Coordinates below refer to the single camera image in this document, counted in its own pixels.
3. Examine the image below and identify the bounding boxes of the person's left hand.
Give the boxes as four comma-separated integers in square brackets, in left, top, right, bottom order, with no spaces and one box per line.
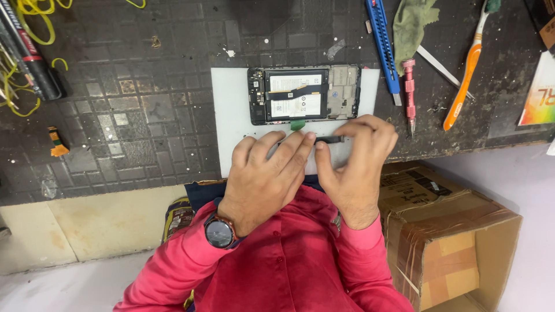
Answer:
[218,130,317,237]

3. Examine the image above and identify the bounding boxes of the person's right hand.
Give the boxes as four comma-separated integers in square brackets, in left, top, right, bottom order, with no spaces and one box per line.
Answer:
[314,114,399,231]

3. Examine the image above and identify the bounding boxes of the black flex cable strip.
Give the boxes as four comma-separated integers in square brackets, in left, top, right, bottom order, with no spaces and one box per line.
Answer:
[277,135,345,146]

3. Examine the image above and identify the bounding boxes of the dark blue trousers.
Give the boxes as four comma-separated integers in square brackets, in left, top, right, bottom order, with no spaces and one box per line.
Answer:
[184,174,326,214]

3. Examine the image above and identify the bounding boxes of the round black wristwatch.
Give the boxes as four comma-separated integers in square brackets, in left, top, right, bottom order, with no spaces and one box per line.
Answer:
[203,211,238,250]

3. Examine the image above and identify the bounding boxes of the white work mat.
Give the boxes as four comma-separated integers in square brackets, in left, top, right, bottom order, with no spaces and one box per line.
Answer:
[211,67,380,179]

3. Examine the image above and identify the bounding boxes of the red shirt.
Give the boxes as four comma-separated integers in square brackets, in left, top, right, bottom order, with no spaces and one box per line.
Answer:
[114,184,415,312]

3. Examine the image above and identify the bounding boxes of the dark printed bag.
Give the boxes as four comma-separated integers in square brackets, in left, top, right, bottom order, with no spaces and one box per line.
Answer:
[163,197,194,243]

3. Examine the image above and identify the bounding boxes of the opened black smartphone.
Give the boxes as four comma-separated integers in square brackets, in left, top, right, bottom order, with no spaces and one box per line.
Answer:
[247,64,362,126]

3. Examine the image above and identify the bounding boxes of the pink metal screwdriver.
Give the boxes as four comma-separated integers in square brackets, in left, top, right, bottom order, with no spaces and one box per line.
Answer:
[401,59,417,139]

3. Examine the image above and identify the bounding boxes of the taped cardboard box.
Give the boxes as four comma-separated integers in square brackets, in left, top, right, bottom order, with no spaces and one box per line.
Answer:
[378,162,523,312]

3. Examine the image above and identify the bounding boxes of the grey tape scrap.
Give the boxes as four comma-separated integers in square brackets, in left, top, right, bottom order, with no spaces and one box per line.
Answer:
[325,39,347,61]

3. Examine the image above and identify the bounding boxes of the blue utility knife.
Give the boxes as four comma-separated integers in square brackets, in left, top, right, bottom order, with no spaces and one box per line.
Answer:
[365,0,403,107]

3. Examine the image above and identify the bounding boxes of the metal tweezers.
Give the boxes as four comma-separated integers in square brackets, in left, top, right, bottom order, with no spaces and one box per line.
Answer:
[416,45,476,101]

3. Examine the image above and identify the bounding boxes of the orange white toothbrush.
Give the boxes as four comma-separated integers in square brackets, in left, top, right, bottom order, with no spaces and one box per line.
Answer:
[443,0,502,132]

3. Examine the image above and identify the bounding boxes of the green cloth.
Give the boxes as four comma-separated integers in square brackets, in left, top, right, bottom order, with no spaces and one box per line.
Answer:
[392,0,440,77]

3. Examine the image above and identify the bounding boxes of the colourful printed card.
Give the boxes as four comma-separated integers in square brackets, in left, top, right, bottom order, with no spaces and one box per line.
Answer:
[518,51,555,127]

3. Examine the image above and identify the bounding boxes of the small orange brush piece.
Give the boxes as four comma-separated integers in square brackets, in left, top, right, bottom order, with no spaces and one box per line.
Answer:
[47,126,70,158]

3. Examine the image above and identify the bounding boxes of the dark box with brown corner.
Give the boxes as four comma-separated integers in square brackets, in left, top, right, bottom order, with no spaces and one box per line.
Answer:
[524,0,555,55]

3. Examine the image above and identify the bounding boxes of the heap of yellow rubber bands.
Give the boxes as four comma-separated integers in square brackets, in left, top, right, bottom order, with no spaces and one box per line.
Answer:
[0,41,42,118]

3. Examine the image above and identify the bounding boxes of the black tube with red label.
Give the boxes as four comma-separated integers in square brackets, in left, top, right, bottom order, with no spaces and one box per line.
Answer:
[0,0,62,101]

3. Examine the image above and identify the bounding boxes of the bunch of yellow rubber bands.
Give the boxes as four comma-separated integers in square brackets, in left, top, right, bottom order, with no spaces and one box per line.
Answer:
[14,0,73,47]

